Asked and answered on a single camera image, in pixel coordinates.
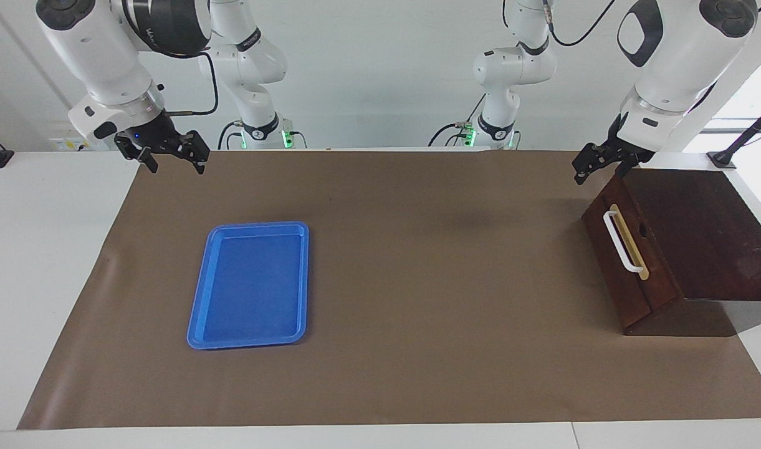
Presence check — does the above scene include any wooden drawer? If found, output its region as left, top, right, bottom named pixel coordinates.
left=603, top=168, right=684, bottom=311

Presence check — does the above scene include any black mounting stand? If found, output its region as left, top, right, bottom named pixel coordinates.
left=707, top=100, right=761, bottom=170

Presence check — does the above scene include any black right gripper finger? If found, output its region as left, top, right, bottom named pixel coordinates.
left=179, top=130, right=211, bottom=175
left=113, top=134, right=160, bottom=174

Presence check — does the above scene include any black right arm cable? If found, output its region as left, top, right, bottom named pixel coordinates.
left=165, top=53, right=220, bottom=118

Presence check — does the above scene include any brown table mat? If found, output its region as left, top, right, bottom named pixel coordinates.
left=17, top=150, right=761, bottom=431

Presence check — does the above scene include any white wall socket box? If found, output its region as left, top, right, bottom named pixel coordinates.
left=49, top=122, right=116, bottom=152

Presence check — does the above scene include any blue plastic tray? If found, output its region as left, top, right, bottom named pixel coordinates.
left=186, top=221, right=310, bottom=350

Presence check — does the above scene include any bright window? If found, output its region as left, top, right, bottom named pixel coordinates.
left=682, top=47, right=761, bottom=153

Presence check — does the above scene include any dark brown wooden cabinet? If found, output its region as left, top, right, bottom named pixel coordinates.
left=582, top=167, right=761, bottom=338

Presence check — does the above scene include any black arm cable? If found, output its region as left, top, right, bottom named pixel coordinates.
left=542, top=0, right=618, bottom=49
left=165, top=53, right=220, bottom=118

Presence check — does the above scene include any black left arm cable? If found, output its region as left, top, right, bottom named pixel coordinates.
left=542, top=0, right=618, bottom=49

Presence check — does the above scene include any white drawer handle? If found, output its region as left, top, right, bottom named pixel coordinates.
left=603, top=210, right=644, bottom=273

